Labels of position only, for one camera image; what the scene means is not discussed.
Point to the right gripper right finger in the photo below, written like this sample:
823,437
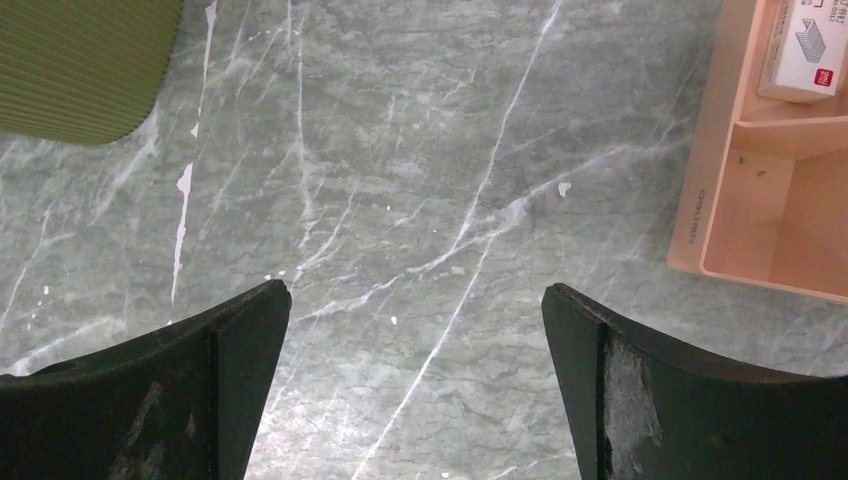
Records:
642,404

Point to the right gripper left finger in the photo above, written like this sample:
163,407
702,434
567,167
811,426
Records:
181,402

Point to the orange plastic file organizer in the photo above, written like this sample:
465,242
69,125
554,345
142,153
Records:
764,198

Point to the olive green mesh bin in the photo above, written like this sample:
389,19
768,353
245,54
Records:
83,72

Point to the white staples box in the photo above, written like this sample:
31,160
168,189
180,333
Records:
806,50

